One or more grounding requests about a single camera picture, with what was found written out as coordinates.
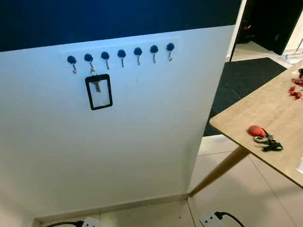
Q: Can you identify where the key bunch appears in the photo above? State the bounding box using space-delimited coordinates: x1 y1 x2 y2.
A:
253 134 284 152

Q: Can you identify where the wooden table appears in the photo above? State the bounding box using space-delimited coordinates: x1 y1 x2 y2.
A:
188 59 303 197

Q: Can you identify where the red key fob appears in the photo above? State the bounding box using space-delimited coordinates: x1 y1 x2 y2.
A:
247 125 267 138

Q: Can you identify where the dark carpet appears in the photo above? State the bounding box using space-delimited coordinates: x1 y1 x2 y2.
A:
204 58 287 137

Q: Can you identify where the black door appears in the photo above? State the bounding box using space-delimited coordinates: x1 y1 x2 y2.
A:
237 0 303 56

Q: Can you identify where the white power strip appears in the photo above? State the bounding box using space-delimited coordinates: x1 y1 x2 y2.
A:
199 211 224 227
80 217 101 227

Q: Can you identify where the black badge holder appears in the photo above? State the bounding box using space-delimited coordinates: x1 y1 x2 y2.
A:
85 74 113 111

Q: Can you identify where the black power cable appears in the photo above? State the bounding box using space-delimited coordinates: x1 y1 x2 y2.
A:
219 212 245 227
45 220 85 227

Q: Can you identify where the blue knob wall hook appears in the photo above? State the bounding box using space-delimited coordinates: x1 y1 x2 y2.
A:
133 47 143 66
166 43 175 62
100 51 111 70
150 44 159 64
67 55 78 74
117 49 127 68
84 53 95 74

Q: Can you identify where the white hook rail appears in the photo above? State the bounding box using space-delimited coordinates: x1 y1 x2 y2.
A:
62 37 181 64

